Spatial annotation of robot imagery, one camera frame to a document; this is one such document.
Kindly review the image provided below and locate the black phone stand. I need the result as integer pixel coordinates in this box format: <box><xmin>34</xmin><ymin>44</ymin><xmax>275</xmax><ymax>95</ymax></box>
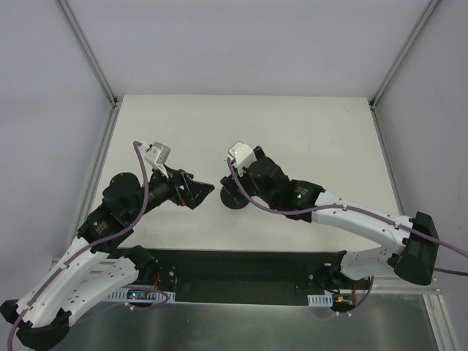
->
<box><xmin>220</xmin><ymin>175</ymin><xmax>249</xmax><ymax>210</ymax></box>

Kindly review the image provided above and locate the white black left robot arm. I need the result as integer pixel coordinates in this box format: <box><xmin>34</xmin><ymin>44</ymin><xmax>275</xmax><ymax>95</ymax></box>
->
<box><xmin>1</xmin><ymin>170</ymin><xmax>215</xmax><ymax>350</ymax></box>

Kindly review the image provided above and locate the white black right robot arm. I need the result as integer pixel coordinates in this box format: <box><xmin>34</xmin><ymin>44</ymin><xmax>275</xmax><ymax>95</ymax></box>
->
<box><xmin>220</xmin><ymin>142</ymin><xmax>439</xmax><ymax>289</ymax></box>

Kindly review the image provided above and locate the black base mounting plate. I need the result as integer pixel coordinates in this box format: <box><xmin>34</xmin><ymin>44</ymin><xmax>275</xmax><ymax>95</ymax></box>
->
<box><xmin>102</xmin><ymin>246</ymin><xmax>377</xmax><ymax>306</ymax></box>

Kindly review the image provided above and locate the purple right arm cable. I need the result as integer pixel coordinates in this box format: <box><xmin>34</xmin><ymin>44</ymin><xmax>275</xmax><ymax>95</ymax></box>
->
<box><xmin>225</xmin><ymin>156</ymin><xmax>468</xmax><ymax>324</ymax></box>

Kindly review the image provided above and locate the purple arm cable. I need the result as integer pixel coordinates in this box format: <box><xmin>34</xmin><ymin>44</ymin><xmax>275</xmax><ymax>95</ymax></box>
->
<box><xmin>225</xmin><ymin>156</ymin><xmax>468</xmax><ymax>324</ymax></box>
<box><xmin>7</xmin><ymin>140</ymin><xmax>171</xmax><ymax>351</ymax></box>

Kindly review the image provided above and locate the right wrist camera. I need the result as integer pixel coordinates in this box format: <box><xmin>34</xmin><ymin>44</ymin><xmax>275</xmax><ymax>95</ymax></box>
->
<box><xmin>227</xmin><ymin>141</ymin><xmax>257</xmax><ymax>176</ymax></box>

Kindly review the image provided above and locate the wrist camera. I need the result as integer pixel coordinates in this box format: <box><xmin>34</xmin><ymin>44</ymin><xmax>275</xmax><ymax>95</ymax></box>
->
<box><xmin>227</xmin><ymin>141</ymin><xmax>257</xmax><ymax>176</ymax></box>
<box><xmin>140</xmin><ymin>142</ymin><xmax>171</xmax><ymax>178</ymax></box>

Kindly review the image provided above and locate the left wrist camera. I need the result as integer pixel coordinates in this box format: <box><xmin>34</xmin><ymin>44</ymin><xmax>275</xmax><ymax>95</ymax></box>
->
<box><xmin>140</xmin><ymin>142</ymin><xmax>171</xmax><ymax>178</ymax></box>

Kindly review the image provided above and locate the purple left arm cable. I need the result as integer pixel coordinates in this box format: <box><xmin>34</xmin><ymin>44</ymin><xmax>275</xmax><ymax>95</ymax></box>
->
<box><xmin>7</xmin><ymin>140</ymin><xmax>171</xmax><ymax>351</ymax></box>

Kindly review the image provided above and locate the white left cable duct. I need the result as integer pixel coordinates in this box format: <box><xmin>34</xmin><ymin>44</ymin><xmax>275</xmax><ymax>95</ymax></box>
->
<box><xmin>103</xmin><ymin>288</ymin><xmax>176</xmax><ymax>303</ymax></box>

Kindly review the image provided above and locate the white cable duct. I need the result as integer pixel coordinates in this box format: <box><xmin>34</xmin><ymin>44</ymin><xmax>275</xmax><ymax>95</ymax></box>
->
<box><xmin>103</xmin><ymin>288</ymin><xmax>176</xmax><ymax>303</ymax></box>
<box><xmin>307</xmin><ymin>293</ymin><xmax>333</xmax><ymax>308</ymax></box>

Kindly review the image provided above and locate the aluminium rail right edge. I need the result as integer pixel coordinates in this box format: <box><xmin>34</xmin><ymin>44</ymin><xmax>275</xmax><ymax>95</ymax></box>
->
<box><xmin>369</xmin><ymin>104</ymin><xmax>406</xmax><ymax>214</ymax></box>

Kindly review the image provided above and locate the aluminium frame post right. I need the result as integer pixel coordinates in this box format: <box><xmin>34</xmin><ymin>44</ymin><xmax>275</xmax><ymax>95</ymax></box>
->
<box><xmin>369</xmin><ymin>0</ymin><xmax>442</xmax><ymax>110</ymax></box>

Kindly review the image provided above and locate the aluminium frame post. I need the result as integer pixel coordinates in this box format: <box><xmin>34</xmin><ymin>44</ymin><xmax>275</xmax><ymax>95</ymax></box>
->
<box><xmin>369</xmin><ymin>0</ymin><xmax>442</xmax><ymax>110</ymax></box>
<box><xmin>55</xmin><ymin>0</ymin><xmax>118</xmax><ymax>106</ymax></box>

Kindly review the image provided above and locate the white right cable duct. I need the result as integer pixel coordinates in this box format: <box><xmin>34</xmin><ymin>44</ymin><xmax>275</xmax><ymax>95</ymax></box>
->
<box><xmin>307</xmin><ymin>293</ymin><xmax>333</xmax><ymax>308</ymax></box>

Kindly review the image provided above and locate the aluminium frame post left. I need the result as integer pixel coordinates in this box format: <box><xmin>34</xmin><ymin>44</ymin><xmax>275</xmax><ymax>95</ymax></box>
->
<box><xmin>55</xmin><ymin>0</ymin><xmax>118</xmax><ymax>106</ymax></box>

